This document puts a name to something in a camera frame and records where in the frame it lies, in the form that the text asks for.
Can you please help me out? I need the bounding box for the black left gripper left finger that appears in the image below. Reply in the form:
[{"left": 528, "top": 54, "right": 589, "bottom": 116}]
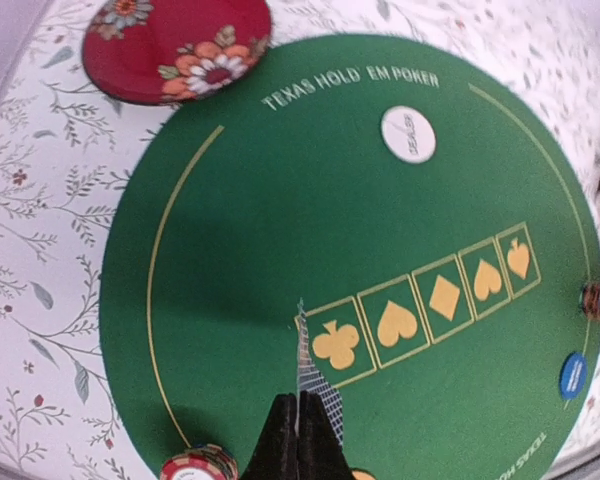
[{"left": 242, "top": 394, "right": 298, "bottom": 480}]

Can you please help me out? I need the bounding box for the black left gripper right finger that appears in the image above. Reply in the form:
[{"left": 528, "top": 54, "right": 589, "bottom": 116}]
[{"left": 297, "top": 391, "right": 354, "bottom": 480}]

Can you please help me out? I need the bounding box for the white dealer button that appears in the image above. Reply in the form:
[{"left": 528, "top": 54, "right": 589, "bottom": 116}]
[{"left": 380, "top": 106, "right": 437, "bottom": 164}]

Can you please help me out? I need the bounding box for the orange big blind button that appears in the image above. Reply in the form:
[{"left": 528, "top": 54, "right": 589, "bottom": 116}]
[{"left": 351, "top": 469, "right": 376, "bottom": 480}]

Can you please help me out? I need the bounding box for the dealt cards pile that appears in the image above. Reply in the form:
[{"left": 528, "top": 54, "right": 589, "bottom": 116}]
[{"left": 296, "top": 299, "right": 344, "bottom": 447}]

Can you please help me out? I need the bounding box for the red floral round tin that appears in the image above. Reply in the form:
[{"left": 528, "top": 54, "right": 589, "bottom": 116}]
[{"left": 82, "top": 0, "right": 272, "bottom": 105}]

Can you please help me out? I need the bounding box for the blue small blind button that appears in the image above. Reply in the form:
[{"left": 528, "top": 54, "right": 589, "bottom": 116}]
[{"left": 559, "top": 352, "right": 588, "bottom": 400}]

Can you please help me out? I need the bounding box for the red topped chip stack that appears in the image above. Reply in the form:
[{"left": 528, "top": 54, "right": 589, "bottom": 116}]
[{"left": 159, "top": 443, "right": 239, "bottom": 480}]

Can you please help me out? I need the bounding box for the round green poker mat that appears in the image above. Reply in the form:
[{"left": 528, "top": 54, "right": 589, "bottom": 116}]
[{"left": 100, "top": 35, "right": 600, "bottom": 479}]

